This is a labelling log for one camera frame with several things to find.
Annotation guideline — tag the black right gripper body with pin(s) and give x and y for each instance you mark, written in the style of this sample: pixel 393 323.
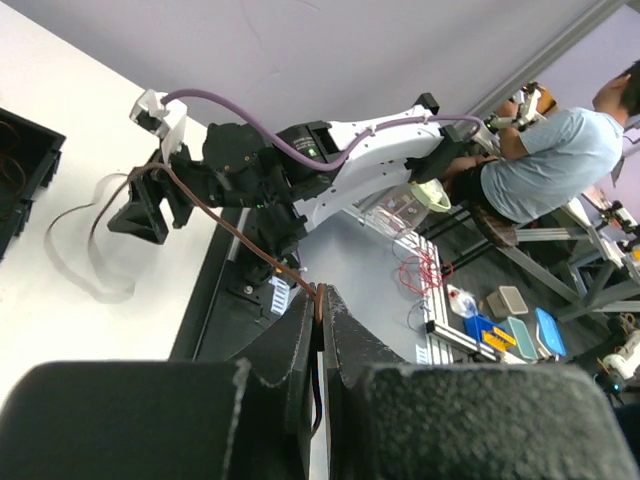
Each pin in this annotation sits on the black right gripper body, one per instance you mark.
pixel 180 205

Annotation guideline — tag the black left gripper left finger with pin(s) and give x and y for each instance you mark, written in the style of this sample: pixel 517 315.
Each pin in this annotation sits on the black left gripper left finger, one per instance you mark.
pixel 246 417

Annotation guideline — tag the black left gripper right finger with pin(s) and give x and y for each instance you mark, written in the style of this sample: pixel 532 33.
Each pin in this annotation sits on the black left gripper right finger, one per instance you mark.
pixel 390 419

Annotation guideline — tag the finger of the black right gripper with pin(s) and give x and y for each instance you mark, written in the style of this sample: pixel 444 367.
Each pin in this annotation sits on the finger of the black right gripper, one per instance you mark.
pixel 141 216

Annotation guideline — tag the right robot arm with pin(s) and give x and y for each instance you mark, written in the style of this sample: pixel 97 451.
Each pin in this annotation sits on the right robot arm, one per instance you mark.
pixel 291 181

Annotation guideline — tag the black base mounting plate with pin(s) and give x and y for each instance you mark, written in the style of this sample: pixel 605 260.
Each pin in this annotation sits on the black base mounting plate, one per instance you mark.
pixel 224 312

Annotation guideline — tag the black plastic bin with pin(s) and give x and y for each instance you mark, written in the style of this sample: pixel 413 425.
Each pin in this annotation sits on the black plastic bin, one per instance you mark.
pixel 30 157

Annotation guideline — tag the blue plastic box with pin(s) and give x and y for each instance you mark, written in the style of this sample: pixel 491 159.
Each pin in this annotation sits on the blue plastic box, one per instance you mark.
pixel 485 331

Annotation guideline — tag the teal lidded container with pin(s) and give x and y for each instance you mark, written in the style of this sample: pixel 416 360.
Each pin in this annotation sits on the teal lidded container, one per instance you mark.
pixel 524 342

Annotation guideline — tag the beige lidded container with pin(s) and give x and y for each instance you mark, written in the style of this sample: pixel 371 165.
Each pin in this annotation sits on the beige lidded container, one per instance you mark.
pixel 507 301

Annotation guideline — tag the blue lidded container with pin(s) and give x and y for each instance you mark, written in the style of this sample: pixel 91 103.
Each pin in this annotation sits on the blue lidded container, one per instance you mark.
pixel 548 334

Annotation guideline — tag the person in blue shirt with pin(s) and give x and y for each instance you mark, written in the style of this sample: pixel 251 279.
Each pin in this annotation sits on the person in blue shirt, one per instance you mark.
pixel 552 162

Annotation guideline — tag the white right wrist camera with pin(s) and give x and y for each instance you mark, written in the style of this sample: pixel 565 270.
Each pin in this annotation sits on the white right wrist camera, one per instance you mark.
pixel 166 122

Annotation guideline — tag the aluminium rail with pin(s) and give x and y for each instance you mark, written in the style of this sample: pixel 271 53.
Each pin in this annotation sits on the aluminium rail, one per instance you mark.
pixel 419 274

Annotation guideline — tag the white slotted cable duct right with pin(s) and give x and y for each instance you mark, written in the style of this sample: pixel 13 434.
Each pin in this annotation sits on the white slotted cable duct right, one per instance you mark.
pixel 280 295

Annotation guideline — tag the right aluminium frame post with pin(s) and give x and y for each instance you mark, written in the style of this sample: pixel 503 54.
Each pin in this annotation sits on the right aluminium frame post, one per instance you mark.
pixel 550 51

